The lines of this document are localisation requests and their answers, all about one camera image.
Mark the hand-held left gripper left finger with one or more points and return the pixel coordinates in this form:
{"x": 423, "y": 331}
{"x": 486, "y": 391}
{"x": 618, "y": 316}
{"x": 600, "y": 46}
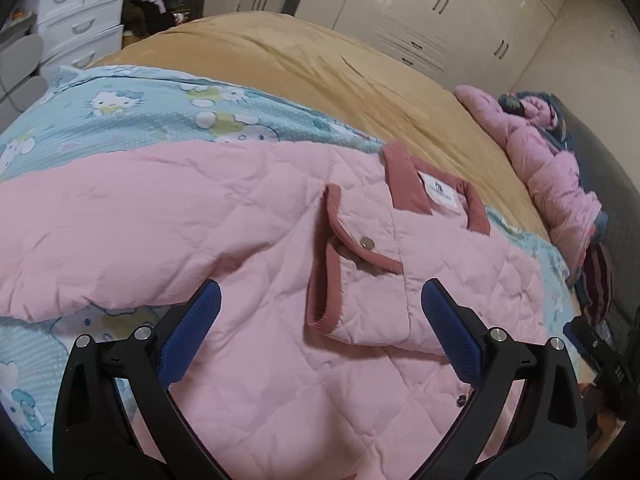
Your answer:
{"x": 192, "y": 332}

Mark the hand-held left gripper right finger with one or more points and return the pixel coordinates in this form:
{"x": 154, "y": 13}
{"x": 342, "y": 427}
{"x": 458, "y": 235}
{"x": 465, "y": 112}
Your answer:
{"x": 452, "y": 335}

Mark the pink quilted jacket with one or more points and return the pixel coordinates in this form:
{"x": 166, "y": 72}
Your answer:
{"x": 240, "y": 220}

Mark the striped dark red cloth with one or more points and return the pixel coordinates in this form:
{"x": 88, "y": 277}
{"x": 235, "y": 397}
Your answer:
{"x": 597, "y": 285}

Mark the grey headboard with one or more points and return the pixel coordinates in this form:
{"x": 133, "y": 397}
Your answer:
{"x": 615, "y": 200}

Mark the pink puffy comforter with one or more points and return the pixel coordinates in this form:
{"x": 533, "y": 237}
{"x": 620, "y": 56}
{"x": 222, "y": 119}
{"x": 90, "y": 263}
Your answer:
{"x": 545, "y": 170}

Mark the blue cartoon printed blanket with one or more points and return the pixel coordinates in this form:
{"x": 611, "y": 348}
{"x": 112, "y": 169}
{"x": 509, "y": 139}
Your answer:
{"x": 125, "y": 115}

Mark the tan bedspread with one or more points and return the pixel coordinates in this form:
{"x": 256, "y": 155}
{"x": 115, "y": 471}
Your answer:
{"x": 300, "y": 70}

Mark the white wardrobe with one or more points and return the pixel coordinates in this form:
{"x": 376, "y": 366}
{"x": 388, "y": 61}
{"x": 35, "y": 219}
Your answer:
{"x": 430, "y": 5}

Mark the white chest of drawers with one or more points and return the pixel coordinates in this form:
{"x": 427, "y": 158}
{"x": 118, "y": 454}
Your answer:
{"x": 75, "y": 15}

